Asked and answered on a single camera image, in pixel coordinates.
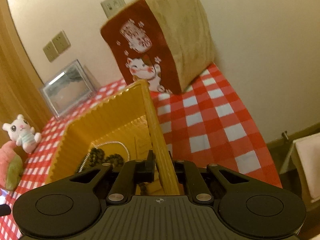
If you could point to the pink starfish plush toy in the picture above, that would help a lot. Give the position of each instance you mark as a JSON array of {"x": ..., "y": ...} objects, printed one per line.
[{"x": 11, "y": 166}]

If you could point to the golden plastic tray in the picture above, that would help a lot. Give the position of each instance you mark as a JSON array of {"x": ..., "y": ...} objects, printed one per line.
[{"x": 125, "y": 123}]

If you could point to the white bunny plush toy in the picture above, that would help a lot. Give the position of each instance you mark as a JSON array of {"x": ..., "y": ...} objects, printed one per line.
[{"x": 23, "y": 134}]

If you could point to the right wall data socket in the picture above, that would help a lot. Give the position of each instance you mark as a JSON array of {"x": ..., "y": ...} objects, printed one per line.
[{"x": 111, "y": 7}]

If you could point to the silver framed sand picture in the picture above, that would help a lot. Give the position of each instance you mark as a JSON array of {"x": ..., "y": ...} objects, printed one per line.
[{"x": 69, "y": 87}]

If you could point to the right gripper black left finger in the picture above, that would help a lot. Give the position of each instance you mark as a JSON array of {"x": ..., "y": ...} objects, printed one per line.
[{"x": 129, "y": 176}]

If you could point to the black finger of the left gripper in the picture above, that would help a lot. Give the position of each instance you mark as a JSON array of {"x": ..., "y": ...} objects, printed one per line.
[{"x": 5, "y": 210}]

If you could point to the lucky cat toast cushion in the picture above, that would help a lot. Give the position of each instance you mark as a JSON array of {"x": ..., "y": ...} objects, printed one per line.
[{"x": 167, "y": 43}]

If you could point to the red white checkered tablecloth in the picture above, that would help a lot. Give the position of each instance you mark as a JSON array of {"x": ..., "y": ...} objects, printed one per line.
[{"x": 207, "y": 124}]

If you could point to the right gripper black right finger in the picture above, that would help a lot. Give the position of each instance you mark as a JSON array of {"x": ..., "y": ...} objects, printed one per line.
[{"x": 193, "y": 183}]

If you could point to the left double wall socket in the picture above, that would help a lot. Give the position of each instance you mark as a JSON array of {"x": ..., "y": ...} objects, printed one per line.
[{"x": 50, "y": 51}]

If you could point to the wooden headboard panel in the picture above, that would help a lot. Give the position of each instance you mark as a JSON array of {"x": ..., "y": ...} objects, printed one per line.
[{"x": 20, "y": 82}]

